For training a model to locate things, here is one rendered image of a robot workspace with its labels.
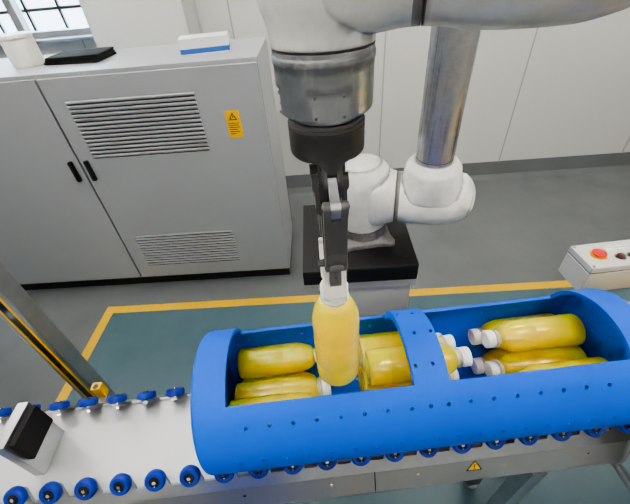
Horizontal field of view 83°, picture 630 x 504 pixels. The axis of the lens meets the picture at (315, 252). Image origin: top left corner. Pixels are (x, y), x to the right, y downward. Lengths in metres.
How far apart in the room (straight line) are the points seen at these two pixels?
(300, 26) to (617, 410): 0.83
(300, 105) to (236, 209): 1.95
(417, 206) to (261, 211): 1.36
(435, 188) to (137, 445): 0.99
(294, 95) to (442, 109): 0.64
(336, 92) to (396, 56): 2.94
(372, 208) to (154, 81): 1.35
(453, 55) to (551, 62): 2.86
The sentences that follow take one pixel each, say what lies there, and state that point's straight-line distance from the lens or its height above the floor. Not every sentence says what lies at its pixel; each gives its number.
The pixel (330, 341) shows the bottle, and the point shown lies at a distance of 0.53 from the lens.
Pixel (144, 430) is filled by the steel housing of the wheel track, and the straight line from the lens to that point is 1.08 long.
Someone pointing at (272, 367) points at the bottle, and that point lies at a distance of 0.87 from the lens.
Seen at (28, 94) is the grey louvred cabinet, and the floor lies 1.37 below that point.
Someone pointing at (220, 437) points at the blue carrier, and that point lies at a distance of 0.72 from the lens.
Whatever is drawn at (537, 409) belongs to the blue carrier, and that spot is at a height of 1.15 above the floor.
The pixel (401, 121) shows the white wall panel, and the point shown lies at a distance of 3.41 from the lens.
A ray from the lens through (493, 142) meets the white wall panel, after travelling 3.79.
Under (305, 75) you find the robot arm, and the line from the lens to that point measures 0.31.
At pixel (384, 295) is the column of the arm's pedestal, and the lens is 1.23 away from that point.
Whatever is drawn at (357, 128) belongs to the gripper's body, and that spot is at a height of 1.69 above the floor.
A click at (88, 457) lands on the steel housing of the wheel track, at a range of 1.12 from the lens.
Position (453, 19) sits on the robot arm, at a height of 1.77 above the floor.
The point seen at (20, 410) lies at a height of 1.08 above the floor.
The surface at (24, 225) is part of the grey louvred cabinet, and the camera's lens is 2.91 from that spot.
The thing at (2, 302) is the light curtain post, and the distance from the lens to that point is 1.25.
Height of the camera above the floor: 1.81
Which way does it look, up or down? 41 degrees down
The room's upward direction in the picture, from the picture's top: 5 degrees counter-clockwise
